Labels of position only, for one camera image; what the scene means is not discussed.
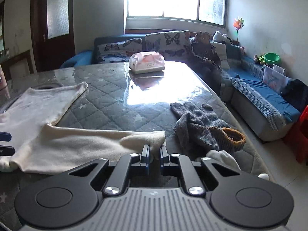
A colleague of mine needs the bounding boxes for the cream white garment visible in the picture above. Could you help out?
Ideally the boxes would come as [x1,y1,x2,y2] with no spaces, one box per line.
[1,82,166,175]

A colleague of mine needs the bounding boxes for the grey knitted gloves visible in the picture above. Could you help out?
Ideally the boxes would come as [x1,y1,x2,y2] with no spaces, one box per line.
[169,101,233,152]

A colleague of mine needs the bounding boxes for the white sock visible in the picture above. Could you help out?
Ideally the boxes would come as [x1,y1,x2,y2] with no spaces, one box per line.
[195,150,270,181]

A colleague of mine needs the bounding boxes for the pink cartoon thermos bottle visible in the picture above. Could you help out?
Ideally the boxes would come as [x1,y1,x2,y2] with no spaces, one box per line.
[0,65,7,90]

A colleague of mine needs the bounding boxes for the grey quilted star tablecloth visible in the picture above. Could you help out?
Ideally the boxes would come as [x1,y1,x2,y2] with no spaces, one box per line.
[1,63,274,230]

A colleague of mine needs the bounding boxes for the round black induction cooktop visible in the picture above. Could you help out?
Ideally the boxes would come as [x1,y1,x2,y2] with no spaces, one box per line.
[32,82,63,90]

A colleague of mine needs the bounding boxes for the pink white tissue box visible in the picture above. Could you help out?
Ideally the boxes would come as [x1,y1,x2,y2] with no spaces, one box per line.
[128,52,165,74]

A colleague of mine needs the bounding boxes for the person in dark jacket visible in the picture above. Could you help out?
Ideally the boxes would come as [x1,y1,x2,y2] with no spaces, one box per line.
[191,31,221,95]

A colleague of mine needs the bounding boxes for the blue sofa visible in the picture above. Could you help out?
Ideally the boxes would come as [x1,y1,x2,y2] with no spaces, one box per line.
[63,30,303,141]

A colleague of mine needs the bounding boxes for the left butterfly cushion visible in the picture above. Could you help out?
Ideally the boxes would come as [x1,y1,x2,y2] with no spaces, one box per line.
[96,38,142,64]

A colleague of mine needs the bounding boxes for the butterfly cushion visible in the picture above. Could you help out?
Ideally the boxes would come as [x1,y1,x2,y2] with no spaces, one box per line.
[145,30,191,63]
[96,38,142,64]

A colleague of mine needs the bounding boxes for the right butterfly cushion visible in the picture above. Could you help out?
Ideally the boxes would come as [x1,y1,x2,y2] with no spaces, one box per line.
[145,30,191,63]

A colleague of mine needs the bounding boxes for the dark wooden glass door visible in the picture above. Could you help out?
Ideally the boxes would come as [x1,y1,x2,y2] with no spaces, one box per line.
[30,0,75,72]

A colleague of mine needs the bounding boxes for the red plastic stool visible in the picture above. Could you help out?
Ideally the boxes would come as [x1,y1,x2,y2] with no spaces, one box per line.
[284,106,307,165]

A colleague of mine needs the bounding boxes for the clear plastic storage box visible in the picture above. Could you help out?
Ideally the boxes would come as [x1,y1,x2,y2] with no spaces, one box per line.
[263,66,292,94]

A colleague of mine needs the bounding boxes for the white plush toy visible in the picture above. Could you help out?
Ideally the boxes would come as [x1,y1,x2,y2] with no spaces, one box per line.
[213,30,232,43]

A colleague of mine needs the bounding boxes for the black bag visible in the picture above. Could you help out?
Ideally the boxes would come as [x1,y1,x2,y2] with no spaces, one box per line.
[281,79,308,113]

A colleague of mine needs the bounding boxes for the green plastic bowl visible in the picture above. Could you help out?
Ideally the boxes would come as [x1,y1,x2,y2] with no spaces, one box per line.
[264,53,280,65]

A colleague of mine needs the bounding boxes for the colourful pinwheel toy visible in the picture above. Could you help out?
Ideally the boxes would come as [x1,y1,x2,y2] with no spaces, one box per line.
[233,18,244,42]

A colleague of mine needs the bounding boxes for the window with green frame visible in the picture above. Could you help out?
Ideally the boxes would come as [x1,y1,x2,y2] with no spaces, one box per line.
[126,0,226,26]

